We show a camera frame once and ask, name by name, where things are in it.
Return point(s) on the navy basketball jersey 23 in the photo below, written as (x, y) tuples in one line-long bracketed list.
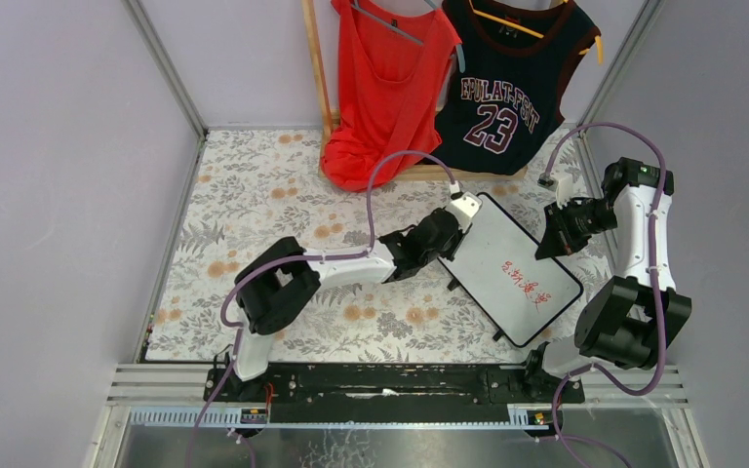
[(507, 103)]

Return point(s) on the red tank top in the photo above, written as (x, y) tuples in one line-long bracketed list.
[(388, 92)]

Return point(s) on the wooden clothes rack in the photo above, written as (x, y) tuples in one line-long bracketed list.
[(330, 117)]

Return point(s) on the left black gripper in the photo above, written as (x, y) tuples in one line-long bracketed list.
[(404, 249)]

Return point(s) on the grey slotted cable duct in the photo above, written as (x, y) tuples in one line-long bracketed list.
[(251, 418)]

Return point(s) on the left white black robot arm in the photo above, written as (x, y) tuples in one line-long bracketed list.
[(274, 289)]

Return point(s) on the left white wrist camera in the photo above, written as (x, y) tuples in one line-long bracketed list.
[(463, 205)]

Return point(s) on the white whiteboard black frame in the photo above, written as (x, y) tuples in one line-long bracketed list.
[(496, 266)]

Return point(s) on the grey clothes hanger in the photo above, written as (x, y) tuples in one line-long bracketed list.
[(459, 56)]

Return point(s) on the aluminium frame post left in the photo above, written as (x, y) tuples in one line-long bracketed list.
[(161, 57)]

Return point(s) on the aluminium frame post right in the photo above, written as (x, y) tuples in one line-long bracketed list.
[(636, 34)]

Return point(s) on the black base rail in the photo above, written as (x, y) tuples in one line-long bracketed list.
[(353, 388)]

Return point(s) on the aluminium frame post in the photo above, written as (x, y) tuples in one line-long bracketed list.
[(636, 34), (161, 57)]

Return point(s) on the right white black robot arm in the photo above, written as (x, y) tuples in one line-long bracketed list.
[(635, 316)]

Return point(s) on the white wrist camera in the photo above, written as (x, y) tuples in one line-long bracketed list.
[(560, 184), (463, 205)]

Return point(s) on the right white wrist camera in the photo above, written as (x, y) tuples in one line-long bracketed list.
[(560, 184)]

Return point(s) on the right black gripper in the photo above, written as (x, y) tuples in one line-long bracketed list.
[(559, 224)]

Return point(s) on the yellow clothes hanger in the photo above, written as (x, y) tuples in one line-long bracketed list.
[(598, 42)]

